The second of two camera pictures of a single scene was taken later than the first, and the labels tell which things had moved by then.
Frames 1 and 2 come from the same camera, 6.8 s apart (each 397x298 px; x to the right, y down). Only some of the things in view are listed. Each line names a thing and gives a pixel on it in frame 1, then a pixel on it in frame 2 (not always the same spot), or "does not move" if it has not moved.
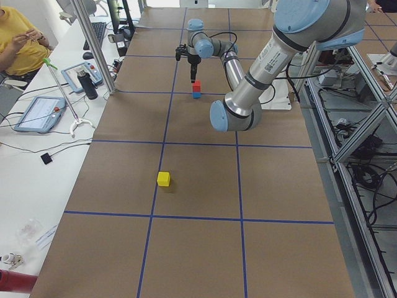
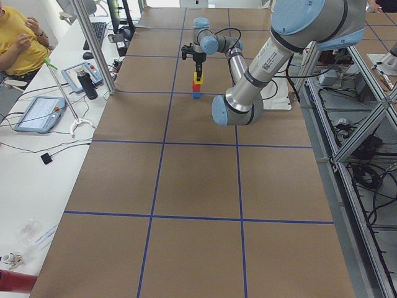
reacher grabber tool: (77, 119) does not move
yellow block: (164, 179) -> (195, 81)
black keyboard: (99, 28) does not move
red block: (196, 86) does not move
